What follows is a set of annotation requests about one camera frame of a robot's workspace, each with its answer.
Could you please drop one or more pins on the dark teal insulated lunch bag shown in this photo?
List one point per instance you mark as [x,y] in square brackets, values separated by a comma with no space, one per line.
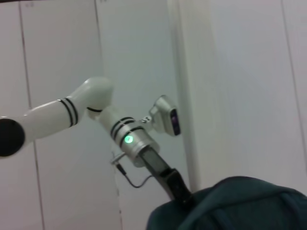
[239,206]

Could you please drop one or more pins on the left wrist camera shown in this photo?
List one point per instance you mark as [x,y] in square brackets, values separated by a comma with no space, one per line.
[165,115]

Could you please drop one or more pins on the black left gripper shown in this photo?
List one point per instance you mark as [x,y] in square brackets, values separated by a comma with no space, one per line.
[156,163]

